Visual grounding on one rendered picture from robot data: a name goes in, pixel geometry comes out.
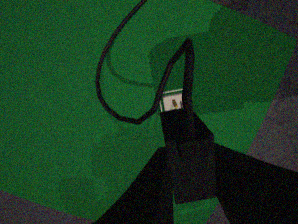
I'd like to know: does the green flat board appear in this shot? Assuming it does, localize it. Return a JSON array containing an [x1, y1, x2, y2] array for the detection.
[[0, 0, 297, 221]]

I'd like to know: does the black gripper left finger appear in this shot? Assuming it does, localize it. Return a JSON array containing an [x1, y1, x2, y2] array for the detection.
[[94, 147, 174, 224]]

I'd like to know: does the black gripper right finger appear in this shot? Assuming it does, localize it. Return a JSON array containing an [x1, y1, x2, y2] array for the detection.
[[214, 143, 298, 224]]

